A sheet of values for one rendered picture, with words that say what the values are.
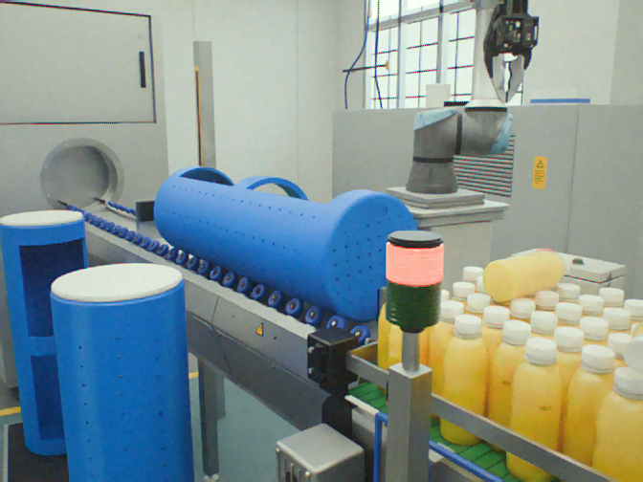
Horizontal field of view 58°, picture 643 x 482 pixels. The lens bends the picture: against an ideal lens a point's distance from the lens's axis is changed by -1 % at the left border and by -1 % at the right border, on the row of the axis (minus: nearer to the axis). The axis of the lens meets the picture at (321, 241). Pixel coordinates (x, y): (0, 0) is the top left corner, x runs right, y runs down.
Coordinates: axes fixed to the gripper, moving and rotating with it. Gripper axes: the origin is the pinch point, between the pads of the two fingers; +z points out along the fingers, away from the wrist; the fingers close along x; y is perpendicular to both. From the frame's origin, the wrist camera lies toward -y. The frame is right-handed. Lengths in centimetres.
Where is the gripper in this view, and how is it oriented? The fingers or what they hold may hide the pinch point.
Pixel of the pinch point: (504, 97)
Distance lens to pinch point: 124.7
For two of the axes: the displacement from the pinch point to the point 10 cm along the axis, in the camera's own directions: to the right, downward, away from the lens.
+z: -0.2, 9.9, 1.0
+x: 10.0, 0.2, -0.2
